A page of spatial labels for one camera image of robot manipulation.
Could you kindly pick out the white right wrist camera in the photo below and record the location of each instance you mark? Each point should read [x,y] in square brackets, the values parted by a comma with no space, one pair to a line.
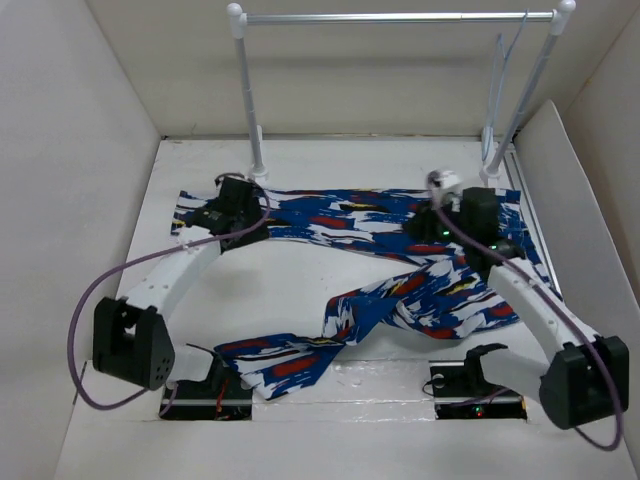
[442,182]

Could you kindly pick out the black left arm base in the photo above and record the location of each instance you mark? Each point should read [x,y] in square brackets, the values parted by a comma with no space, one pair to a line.
[221,396]

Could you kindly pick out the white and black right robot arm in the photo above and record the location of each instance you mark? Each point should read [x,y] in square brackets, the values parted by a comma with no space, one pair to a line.
[585,376]

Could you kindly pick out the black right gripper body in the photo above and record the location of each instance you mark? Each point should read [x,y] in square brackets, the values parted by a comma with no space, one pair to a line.
[432,227]

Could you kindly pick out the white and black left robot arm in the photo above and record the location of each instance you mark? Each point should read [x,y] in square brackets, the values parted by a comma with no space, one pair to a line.
[131,339]

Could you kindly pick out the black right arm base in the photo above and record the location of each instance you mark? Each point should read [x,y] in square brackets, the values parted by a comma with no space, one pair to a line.
[461,392]

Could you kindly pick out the white clothes rack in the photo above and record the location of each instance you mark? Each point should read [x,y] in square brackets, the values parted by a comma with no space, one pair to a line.
[355,70]

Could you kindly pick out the blue patterned trousers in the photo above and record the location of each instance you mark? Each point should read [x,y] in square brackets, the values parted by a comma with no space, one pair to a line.
[443,298]

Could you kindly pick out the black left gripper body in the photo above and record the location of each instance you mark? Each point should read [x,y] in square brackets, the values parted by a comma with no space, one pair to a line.
[251,236]

